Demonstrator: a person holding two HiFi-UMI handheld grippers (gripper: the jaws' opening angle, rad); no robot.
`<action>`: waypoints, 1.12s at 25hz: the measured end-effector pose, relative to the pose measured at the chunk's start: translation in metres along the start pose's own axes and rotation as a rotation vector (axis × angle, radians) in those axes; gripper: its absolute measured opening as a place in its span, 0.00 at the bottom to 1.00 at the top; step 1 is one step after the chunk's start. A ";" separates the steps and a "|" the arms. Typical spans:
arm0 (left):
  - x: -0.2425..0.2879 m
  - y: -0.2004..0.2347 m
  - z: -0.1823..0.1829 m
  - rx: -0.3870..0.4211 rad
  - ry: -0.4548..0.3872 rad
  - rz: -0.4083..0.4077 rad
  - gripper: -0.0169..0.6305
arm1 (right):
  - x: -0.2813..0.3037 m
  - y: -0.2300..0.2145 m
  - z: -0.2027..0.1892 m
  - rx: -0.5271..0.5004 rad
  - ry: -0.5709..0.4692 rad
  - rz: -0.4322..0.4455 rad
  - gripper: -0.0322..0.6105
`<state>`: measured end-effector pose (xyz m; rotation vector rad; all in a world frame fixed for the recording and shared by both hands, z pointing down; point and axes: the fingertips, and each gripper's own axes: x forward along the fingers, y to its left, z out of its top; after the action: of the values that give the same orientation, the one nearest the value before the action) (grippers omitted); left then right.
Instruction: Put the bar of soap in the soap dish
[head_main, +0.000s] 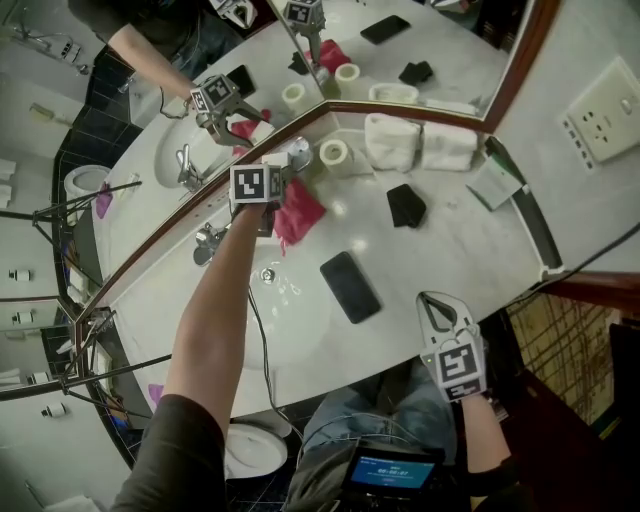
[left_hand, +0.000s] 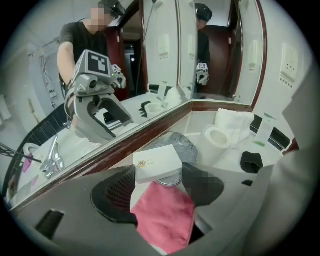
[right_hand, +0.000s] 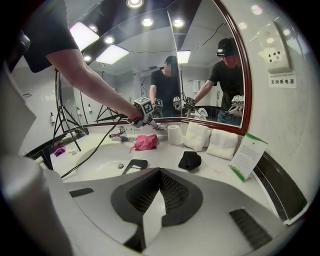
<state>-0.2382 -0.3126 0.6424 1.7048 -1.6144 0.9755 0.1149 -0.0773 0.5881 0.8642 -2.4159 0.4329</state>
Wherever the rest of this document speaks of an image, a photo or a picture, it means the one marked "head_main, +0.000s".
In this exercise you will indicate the toilet paper roll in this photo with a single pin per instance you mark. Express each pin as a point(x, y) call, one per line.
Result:
point(336, 155)

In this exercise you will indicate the red cloth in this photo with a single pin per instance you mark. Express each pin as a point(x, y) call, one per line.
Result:
point(297, 212)

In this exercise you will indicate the white sink basin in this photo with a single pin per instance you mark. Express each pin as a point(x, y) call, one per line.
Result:
point(295, 320)

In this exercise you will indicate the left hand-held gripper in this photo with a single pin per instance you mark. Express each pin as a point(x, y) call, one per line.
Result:
point(252, 182)

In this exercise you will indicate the dark wooden door frame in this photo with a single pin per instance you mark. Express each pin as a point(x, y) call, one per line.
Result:
point(590, 285)

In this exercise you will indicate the white wall power socket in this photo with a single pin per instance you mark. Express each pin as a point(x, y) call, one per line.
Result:
point(607, 117)

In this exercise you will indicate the black armband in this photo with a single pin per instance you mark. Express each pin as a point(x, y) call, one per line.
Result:
point(492, 472)

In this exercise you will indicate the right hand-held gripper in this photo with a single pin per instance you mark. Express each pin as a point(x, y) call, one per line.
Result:
point(457, 367)

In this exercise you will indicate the person's left forearm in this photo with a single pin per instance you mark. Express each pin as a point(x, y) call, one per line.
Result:
point(215, 310)

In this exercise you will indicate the white folded towel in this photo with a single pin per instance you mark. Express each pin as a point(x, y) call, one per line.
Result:
point(392, 141)
point(447, 146)

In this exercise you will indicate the black tripod stand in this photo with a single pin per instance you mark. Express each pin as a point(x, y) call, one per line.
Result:
point(125, 367)

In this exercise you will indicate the chrome faucet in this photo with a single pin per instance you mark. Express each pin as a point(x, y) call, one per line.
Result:
point(207, 240)

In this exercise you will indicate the person's blue jeans legs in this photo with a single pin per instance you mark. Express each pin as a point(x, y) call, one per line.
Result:
point(380, 410)

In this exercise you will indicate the long black tray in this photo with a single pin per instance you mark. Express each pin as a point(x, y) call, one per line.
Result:
point(525, 210)

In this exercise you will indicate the wall paper roll holder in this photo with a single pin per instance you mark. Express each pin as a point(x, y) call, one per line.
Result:
point(55, 411)

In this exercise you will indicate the person's right forearm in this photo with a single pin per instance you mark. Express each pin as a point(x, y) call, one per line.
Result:
point(480, 430)

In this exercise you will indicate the white green sign card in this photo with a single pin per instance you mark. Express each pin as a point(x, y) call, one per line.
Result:
point(495, 182)

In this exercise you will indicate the white toilet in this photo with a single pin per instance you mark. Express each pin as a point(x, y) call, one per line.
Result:
point(255, 450)

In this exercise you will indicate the person's dark shirt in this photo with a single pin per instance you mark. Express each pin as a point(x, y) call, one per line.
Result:
point(170, 450)

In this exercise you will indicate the black smartphone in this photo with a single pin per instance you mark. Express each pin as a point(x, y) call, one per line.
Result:
point(350, 287)

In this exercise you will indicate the white soap block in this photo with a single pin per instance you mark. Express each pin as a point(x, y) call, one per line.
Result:
point(276, 159)

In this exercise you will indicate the clear glass tumbler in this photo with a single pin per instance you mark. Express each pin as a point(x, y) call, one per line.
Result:
point(102, 320)

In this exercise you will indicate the dark wooden door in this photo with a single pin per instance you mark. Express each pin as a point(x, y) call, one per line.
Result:
point(575, 410)

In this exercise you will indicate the large wood-framed mirror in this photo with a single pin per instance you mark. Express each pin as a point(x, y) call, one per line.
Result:
point(140, 125)

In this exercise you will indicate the narrow wood-framed mirror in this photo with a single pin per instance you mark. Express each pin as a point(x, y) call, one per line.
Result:
point(450, 50)

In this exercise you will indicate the chest-mounted screen device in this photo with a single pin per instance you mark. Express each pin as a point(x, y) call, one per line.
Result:
point(392, 472)

